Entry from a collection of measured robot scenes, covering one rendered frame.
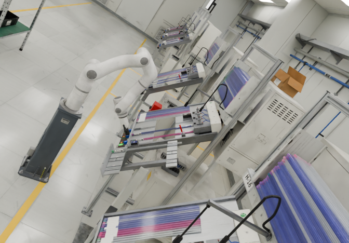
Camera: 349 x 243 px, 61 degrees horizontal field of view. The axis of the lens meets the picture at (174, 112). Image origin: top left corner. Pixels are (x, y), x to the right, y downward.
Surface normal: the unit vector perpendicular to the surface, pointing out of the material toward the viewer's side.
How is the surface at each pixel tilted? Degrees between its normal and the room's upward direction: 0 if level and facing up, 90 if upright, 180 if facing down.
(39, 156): 90
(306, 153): 90
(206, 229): 44
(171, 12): 91
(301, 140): 90
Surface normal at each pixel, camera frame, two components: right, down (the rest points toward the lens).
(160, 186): -0.01, 0.37
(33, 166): 0.18, 0.49
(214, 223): -0.18, -0.91
